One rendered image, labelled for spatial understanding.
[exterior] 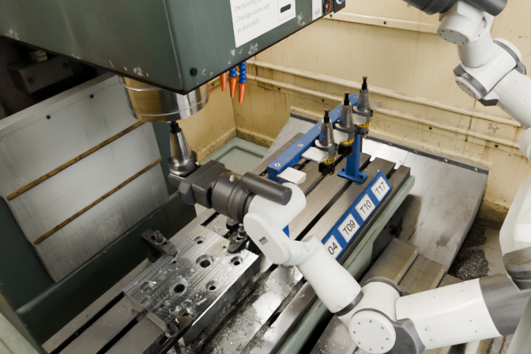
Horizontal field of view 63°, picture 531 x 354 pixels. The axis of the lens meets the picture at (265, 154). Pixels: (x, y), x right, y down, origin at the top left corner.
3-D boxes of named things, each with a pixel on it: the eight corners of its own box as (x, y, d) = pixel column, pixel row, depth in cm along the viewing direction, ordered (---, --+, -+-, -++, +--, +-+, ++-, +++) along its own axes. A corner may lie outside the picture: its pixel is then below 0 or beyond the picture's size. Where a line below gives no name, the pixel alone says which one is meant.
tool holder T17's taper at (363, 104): (362, 103, 136) (363, 83, 132) (373, 107, 133) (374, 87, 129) (352, 108, 134) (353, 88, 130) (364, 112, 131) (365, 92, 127)
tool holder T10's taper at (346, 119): (340, 118, 129) (341, 99, 125) (355, 121, 127) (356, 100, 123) (336, 126, 126) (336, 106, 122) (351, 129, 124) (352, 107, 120)
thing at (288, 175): (310, 176, 110) (310, 174, 109) (299, 187, 107) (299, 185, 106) (288, 167, 114) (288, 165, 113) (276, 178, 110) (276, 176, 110)
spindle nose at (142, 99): (160, 81, 93) (147, 26, 86) (225, 90, 87) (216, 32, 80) (111, 118, 81) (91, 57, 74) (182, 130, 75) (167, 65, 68)
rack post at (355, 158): (367, 176, 157) (373, 104, 140) (361, 184, 154) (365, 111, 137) (344, 167, 162) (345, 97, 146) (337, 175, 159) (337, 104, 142)
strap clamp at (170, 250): (186, 272, 127) (175, 235, 119) (177, 279, 125) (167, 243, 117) (156, 253, 134) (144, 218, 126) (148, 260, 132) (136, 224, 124)
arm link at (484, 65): (475, 5, 90) (481, 44, 107) (438, 43, 93) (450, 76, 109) (517, 32, 85) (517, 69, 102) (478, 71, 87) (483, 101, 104)
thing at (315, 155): (332, 155, 117) (332, 152, 116) (321, 165, 113) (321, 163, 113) (310, 148, 121) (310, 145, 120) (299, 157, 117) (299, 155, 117)
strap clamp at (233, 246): (265, 247, 133) (261, 211, 124) (238, 276, 124) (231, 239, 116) (257, 243, 134) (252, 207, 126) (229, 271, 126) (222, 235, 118)
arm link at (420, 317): (381, 332, 86) (498, 307, 75) (369, 378, 74) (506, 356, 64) (355, 281, 85) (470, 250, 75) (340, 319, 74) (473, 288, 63)
